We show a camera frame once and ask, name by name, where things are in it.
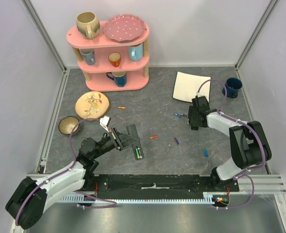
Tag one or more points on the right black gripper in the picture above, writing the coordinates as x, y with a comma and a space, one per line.
191, 119

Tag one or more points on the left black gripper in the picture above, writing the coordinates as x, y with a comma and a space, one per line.
115, 134

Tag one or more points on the black remote control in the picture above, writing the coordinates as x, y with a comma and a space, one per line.
136, 146

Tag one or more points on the black silver battery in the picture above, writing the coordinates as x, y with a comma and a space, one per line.
139, 152

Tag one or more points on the green battery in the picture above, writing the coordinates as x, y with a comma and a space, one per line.
137, 153

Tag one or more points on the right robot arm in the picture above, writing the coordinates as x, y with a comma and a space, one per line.
248, 143

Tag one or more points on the purple battery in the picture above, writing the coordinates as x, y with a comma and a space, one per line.
175, 139

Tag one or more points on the white square plate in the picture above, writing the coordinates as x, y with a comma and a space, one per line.
187, 85

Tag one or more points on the light blue battery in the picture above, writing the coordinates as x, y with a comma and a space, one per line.
205, 152

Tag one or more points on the beige bird-painted plate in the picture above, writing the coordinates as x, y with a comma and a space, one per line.
93, 104

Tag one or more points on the navy blue mug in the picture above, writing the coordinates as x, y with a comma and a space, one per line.
233, 86

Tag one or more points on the dark blue mug on shelf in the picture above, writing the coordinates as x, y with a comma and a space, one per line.
119, 78

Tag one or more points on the brown ceramic bowl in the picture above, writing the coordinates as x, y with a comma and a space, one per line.
67, 124

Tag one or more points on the pink three-tier shelf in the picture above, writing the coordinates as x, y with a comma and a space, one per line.
97, 57

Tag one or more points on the orange cup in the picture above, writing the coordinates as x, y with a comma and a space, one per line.
115, 59

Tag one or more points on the light blue mug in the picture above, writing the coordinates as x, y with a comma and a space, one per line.
135, 52

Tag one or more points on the grey blue mug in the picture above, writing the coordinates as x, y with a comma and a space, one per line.
88, 56

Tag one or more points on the pink polka dot plate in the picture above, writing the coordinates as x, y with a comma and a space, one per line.
124, 28

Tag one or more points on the beige ceramic mug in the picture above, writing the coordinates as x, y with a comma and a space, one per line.
88, 25

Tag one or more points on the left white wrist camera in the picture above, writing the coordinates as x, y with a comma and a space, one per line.
104, 122

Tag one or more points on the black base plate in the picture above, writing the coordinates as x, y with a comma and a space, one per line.
118, 186

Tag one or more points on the white slotted cable duct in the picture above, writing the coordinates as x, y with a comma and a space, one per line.
83, 200

